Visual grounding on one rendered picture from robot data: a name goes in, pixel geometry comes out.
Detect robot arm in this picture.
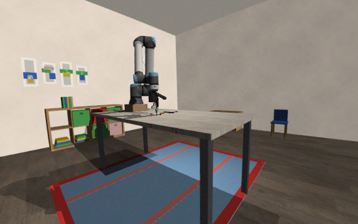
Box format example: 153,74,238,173
129,35,159,105

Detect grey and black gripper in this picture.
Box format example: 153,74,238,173
149,90,158,113

